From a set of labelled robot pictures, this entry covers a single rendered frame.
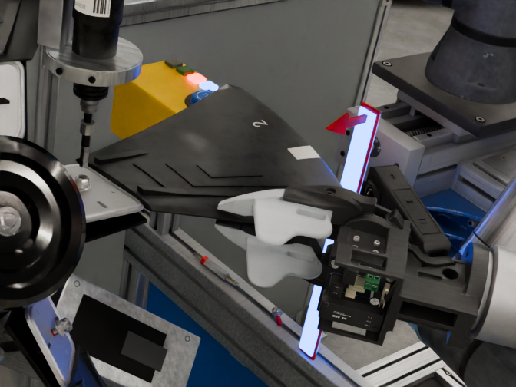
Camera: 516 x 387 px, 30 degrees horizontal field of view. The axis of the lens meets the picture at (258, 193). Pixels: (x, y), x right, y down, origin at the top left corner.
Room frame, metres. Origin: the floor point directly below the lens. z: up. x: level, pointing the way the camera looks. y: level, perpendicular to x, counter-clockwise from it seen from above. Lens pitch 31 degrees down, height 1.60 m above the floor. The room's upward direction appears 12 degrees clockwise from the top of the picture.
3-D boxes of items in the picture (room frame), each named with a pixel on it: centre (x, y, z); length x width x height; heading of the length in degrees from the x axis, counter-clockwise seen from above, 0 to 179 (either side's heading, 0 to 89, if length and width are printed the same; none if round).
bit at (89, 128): (0.63, 0.14, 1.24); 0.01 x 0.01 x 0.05
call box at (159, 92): (1.10, 0.12, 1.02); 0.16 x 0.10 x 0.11; 48
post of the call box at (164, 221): (1.10, 0.12, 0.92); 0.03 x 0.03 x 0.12; 48
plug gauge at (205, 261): (1.02, 0.03, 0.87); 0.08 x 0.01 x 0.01; 52
